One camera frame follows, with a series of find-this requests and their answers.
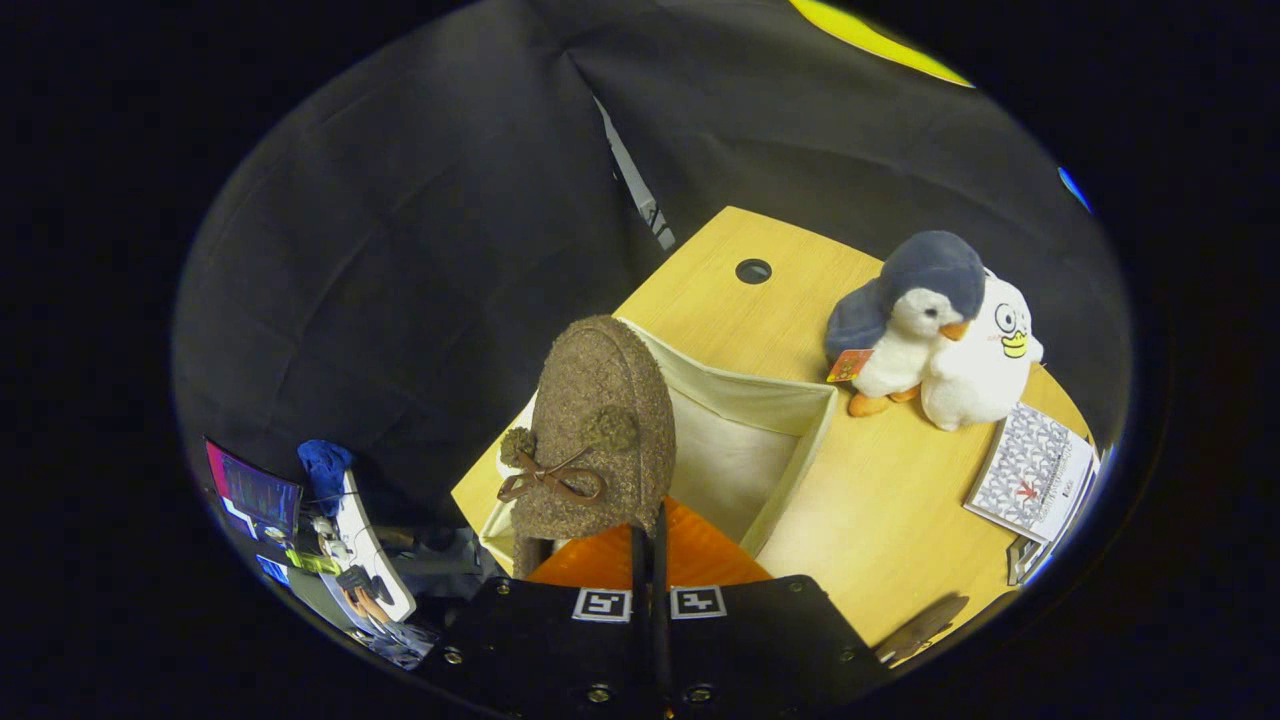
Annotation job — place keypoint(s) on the white duck plush toy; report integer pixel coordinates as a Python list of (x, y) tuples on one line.
[(985, 380)]

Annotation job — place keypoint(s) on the colourful monitor screen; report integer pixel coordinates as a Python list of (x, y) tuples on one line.
[(255, 490)]

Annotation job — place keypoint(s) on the grey metal frame pole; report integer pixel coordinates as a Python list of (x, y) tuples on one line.
[(635, 185)]

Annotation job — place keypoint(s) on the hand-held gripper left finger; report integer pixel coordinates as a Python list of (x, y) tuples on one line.
[(550, 650)]

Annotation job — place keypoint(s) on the dark framed book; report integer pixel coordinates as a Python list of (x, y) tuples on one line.
[(1022, 560)]

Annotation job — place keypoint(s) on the black backdrop cloth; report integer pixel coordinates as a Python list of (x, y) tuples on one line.
[(420, 250)]

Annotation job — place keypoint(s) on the white book with night photo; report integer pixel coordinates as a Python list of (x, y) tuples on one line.
[(1075, 520)]

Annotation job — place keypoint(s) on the cream fabric storage box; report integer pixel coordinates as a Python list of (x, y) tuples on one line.
[(730, 450)]

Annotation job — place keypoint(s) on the blue cloth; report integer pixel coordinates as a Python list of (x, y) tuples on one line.
[(325, 465)]

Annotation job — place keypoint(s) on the brown woolly slipper shoe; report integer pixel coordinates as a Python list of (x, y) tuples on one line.
[(600, 400), (925, 625)]

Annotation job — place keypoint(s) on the white cluttered board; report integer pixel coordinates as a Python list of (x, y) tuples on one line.
[(375, 560)]

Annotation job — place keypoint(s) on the grey penguin plush toy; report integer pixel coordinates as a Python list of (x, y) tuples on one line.
[(930, 280)]

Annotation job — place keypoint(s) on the grey patterned book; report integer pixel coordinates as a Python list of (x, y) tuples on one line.
[(1030, 470)]

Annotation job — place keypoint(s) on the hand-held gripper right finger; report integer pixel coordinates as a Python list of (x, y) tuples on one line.
[(760, 650)]

